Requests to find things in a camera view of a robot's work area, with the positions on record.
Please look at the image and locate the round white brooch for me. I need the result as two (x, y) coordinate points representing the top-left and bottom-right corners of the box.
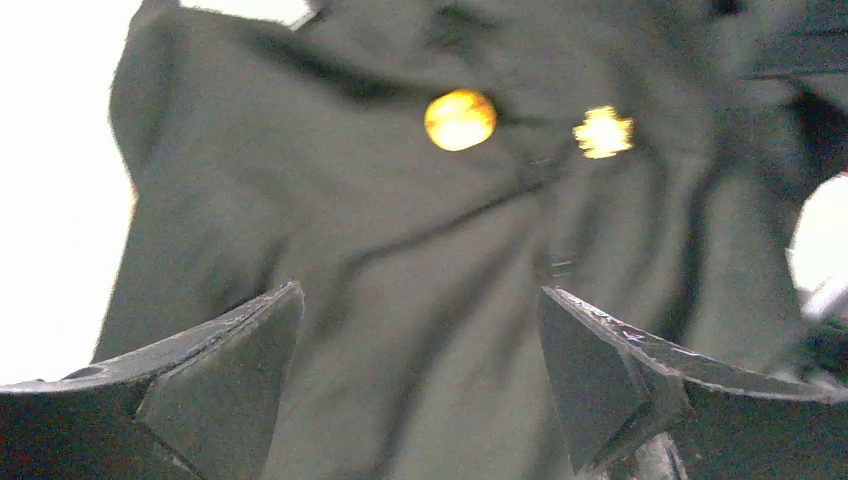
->
(424, 89), (497, 152)

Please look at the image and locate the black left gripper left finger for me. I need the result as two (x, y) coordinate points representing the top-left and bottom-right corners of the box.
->
(1, 282), (304, 479)

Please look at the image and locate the gold leaf brooch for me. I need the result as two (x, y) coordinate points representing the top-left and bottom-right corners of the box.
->
(572, 106), (634, 160)

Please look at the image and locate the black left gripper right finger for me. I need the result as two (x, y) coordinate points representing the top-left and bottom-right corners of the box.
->
(539, 287), (847, 479)

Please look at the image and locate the black shirt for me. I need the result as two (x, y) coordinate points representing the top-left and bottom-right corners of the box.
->
(94, 1), (817, 479)

